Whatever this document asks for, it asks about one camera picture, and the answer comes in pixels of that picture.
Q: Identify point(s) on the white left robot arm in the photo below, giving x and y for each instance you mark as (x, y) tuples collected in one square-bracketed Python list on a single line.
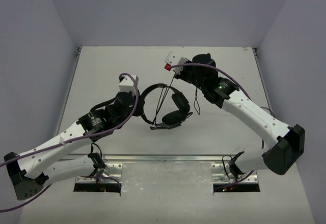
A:
[(33, 170)]

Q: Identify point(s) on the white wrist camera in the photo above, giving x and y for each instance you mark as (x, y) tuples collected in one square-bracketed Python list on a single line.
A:
[(126, 84), (174, 59)]

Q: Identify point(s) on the aluminium base plate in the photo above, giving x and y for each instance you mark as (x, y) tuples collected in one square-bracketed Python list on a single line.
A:
[(111, 174), (222, 175)]

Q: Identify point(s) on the right aluminium base plate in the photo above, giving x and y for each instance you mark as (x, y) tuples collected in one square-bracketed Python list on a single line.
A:
[(222, 175)]

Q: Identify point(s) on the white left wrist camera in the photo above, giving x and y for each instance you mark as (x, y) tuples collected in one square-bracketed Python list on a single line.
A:
[(126, 84)]

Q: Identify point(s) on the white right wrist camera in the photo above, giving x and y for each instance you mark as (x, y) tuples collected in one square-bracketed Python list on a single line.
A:
[(174, 59)]

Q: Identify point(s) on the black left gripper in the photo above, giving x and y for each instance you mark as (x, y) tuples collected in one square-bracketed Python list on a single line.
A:
[(139, 104)]

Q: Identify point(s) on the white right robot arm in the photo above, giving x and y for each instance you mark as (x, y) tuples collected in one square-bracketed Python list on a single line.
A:
[(284, 144)]

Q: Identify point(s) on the black headset with microphone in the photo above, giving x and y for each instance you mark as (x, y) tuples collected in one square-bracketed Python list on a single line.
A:
[(173, 119)]

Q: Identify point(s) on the aluminium table rail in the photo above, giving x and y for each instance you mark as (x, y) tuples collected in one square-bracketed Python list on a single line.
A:
[(158, 157)]

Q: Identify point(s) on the left aluminium base plate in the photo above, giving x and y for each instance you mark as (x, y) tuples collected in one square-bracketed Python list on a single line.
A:
[(111, 174)]

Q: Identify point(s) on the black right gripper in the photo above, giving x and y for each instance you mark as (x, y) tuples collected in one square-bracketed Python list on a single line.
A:
[(182, 75)]

